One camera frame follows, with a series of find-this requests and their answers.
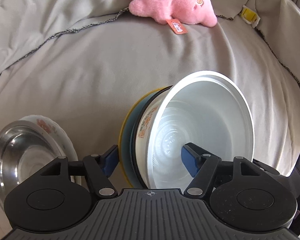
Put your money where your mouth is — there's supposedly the blue enamel bowl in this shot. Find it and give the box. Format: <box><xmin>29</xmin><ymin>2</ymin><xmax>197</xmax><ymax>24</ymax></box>
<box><xmin>121</xmin><ymin>89</ymin><xmax>171</xmax><ymax>188</ymax></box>

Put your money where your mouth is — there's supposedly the white bowl yellow rim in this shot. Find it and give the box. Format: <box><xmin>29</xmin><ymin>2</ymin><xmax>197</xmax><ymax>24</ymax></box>
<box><xmin>118</xmin><ymin>86</ymin><xmax>173</xmax><ymax>186</ymax></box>

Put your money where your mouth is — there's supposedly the floral white plate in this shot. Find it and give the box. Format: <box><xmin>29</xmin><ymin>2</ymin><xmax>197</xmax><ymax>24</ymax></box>
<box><xmin>13</xmin><ymin>115</ymin><xmax>78</xmax><ymax>184</ymax></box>

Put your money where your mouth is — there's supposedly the white plastic tub bowl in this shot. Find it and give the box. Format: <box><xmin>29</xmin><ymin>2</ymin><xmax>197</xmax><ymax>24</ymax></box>
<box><xmin>135</xmin><ymin>70</ymin><xmax>255</xmax><ymax>190</ymax></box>

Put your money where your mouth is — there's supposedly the stainless steel bowl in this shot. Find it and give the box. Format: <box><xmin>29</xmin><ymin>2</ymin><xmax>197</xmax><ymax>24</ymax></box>
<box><xmin>0</xmin><ymin>120</ymin><xmax>65</xmax><ymax>206</ymax></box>

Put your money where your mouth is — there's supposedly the beige sofa cover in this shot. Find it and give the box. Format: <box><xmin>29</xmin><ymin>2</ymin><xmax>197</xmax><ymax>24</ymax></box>
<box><xmin>0</xmin><ymin>0</ymin><xmax>300</xmax><ymax>175</ymax></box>

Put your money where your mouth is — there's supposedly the small yellow white object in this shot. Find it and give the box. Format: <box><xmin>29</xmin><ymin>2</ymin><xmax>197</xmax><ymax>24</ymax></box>
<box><xmin>239</xmin><ymin>5</ymin><xmax>261</xmax><ymax>28</ymax></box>

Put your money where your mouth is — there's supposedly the pink plush toy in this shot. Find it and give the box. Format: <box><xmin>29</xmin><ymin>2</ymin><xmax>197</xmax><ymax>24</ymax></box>
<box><xmin>129</xmin><ymin>0</ymin><xmax>217</xmax><ymax>35</ymax></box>

